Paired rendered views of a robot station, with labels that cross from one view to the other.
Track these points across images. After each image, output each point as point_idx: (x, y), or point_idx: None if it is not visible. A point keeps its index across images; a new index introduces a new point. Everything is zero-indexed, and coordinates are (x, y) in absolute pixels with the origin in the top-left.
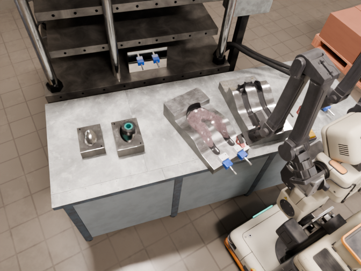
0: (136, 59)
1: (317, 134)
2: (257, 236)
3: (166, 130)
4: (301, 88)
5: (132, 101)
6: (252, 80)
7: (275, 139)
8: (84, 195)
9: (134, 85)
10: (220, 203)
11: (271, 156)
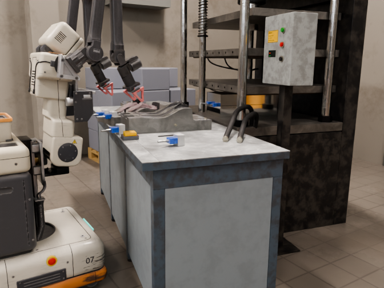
0: (209, 100)
1: (131, 141)
2: (59, 214)
3: None
4: (83, 10)
5: None
6: (202, 119)
7: (126, 128)
8: (95, 108)
9: None
10: (121, 243)
11: (124, 160)
